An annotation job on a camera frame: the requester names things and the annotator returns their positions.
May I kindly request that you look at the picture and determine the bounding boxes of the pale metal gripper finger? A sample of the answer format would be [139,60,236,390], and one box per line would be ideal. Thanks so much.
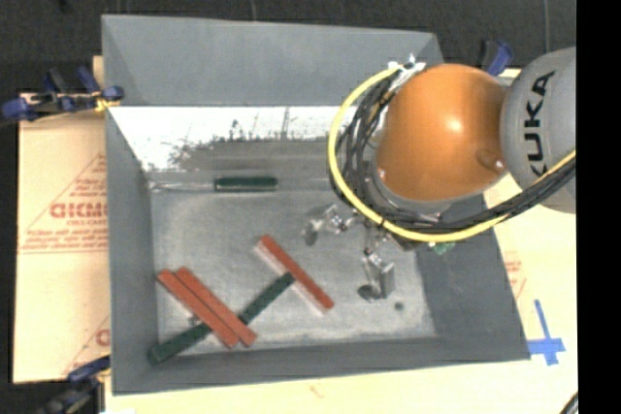
[358,248,397,303]
[302,203,361,247]

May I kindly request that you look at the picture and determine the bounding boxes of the red-brown flat block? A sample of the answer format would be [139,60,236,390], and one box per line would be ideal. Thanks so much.
[258,234,337,311]
[174,266,258,348]
[155,269,241,350]

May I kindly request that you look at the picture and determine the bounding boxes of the short dark green flat block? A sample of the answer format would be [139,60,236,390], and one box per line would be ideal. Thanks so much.
[213,175,279,193]

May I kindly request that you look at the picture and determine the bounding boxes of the long dark green flat block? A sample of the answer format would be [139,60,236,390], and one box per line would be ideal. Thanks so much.
[147,271,296,366]

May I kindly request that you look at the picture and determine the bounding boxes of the grey metal bin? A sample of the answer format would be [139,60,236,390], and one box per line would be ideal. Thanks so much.
[100,14,531,397]

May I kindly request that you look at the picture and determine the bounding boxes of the brown cardboard board, red print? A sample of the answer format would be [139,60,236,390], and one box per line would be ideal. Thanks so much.
[12,106,530,385]

